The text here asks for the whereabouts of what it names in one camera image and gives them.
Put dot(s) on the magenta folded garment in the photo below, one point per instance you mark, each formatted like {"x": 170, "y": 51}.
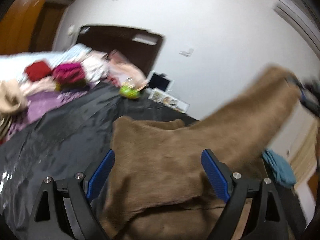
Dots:
{"x": 69, "y": 76}

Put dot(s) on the white tablet device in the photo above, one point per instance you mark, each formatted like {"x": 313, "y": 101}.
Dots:
{"x": 160, "y": 81}

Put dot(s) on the photo collage frame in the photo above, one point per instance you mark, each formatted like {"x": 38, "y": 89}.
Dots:
{"x": 168, "y": 100}

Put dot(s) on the dark wooden headboard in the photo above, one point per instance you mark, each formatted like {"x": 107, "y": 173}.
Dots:
{"x": 141, "y": 47}

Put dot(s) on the brown wooden door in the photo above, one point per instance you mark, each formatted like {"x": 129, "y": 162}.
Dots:
{"x": 47, "y": 24}

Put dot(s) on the striped garment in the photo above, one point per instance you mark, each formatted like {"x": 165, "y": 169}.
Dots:
{"x": 5, "y": 125}

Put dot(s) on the pink and white bedding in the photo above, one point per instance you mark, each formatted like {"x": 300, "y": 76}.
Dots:
{"x": 114, "y": 66}

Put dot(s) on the brown fleece garment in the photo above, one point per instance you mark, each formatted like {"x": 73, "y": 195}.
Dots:
{"x": 157, "y": 188}

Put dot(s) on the blue folded towel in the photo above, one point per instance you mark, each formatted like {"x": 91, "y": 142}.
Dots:
{"x": 280, "y": 168}

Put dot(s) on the white wall switch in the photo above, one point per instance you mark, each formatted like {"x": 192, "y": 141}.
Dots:
{"x": 187, "y": 53}

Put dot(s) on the white air conditioner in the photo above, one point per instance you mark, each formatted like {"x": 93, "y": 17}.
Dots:
{"x": 299, "y": 21}

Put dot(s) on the beige folded garment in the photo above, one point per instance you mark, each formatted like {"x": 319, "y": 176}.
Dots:
{"x": 12, "y": 99}

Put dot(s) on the purple floral bedsheet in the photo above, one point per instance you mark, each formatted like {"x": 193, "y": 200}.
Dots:
{"x": 39, "y": 104}

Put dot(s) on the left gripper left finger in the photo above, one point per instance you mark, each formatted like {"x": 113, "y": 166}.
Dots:
{"x": 49, "y": 220}

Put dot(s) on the white quilt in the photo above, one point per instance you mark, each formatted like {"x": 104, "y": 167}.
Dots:
{"x": 13, "y": 66}

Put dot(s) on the red folded garment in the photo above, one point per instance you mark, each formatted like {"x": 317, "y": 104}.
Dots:
{"x": 38, "y": 70}

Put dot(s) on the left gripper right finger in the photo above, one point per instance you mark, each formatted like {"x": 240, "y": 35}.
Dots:
{"x": 259, "y": 208}

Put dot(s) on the orange wooden wardrobe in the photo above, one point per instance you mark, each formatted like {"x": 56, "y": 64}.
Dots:
{"x": 17, "y": 26}

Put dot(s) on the black plastic sheet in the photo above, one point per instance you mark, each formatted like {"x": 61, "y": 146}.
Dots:
{"x": 64, "y": 141}

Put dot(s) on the green toy with dome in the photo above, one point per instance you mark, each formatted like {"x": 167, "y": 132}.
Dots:
{"x": 128, "y": 90}

